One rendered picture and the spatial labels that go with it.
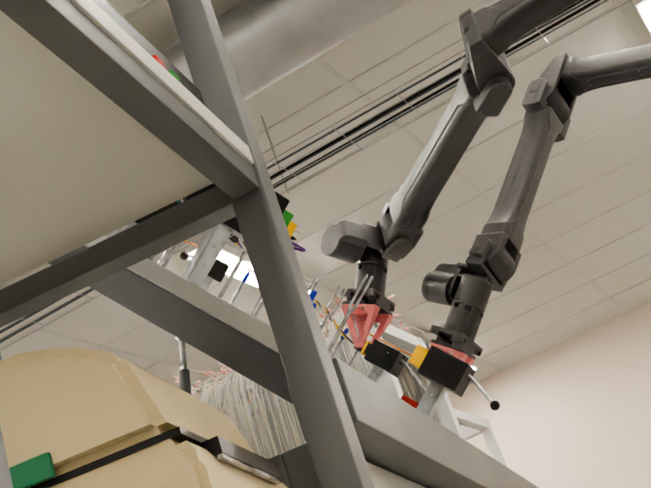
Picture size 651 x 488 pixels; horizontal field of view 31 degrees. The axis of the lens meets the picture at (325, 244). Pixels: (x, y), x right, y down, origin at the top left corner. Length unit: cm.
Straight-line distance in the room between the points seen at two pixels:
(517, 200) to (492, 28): 43
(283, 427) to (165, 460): 197
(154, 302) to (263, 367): 16
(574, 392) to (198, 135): 942
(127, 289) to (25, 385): 56
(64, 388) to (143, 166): 29
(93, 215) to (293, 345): 23
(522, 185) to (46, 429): 144
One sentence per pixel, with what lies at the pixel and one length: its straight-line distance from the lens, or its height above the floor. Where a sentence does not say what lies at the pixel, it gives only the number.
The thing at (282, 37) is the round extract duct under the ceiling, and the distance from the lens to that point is 433.
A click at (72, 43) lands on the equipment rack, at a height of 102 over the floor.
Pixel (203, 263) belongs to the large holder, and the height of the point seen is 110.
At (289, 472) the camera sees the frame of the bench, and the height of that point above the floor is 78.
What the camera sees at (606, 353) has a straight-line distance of 1030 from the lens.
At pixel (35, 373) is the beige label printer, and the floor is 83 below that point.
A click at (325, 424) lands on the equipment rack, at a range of 100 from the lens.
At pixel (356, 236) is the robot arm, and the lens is 207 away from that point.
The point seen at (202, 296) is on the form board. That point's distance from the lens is 117.
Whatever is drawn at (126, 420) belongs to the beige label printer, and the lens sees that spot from 80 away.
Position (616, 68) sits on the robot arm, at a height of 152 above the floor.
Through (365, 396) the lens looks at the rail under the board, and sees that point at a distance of 114.
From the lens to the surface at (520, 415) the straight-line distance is 1044.
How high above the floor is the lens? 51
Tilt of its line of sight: 24 degrees up
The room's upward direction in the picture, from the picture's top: 19 degrees counter-clockwise
